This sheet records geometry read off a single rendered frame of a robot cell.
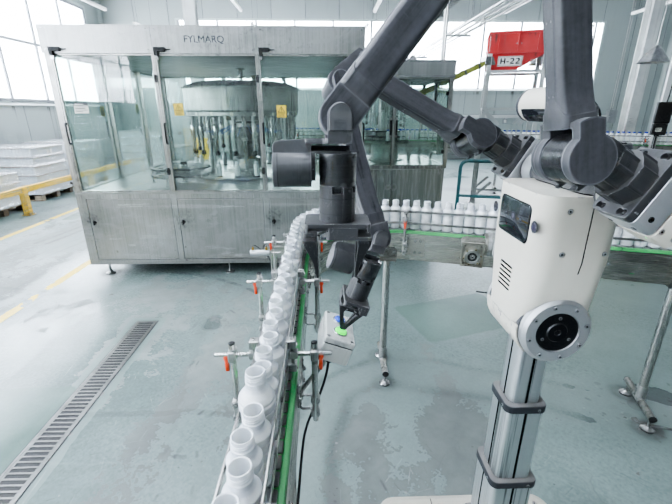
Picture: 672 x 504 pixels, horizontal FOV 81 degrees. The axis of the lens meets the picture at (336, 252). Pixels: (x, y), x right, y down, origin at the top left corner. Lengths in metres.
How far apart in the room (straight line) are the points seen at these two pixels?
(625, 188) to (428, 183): 5.40
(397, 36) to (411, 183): 5.45
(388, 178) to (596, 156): 5.33
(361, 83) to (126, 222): 4.05
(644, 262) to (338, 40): 2.87
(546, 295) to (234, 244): 3.58
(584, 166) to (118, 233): 4.29
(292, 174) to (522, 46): 6.88
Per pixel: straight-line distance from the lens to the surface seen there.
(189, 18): 9.57
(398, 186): 6.01
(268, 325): 0.98
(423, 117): 1.08
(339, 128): 0.57
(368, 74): 0.60
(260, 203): 4.06
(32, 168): 9.54
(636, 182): 0.77
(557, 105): 0.72
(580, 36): 0.73
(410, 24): 0.63
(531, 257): 0.93
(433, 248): 2.35
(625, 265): 2.52
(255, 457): 0.73
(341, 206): 0.60
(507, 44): 7.35
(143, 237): 4.49
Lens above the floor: 1.65
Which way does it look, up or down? 20 degrees down
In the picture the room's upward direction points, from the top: straight up
